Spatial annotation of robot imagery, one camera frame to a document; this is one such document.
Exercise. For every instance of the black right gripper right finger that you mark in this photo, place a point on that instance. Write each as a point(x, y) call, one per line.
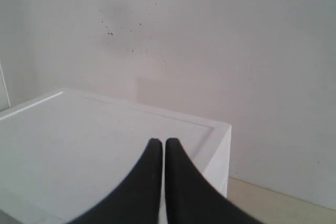
point(189, 197)

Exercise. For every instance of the white translucent drawer cabinet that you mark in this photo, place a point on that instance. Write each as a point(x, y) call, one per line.
point(64, 151)

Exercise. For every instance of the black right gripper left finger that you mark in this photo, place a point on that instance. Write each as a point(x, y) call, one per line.
point(137, 198)

